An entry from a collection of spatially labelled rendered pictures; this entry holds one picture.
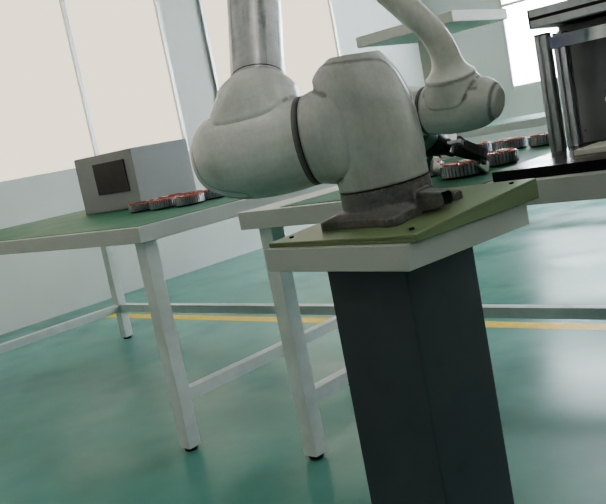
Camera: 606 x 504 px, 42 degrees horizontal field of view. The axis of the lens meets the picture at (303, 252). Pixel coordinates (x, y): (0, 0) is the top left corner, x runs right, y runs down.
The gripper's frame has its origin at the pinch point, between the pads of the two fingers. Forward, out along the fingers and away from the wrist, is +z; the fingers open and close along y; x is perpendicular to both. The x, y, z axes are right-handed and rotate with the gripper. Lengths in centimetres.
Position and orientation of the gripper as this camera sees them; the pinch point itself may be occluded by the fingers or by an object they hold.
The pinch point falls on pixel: (462, 168)
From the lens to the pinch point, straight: 203.6
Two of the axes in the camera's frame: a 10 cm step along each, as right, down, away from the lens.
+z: 5.9, 2.9, 7.5
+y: -8.0, 0.7, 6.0
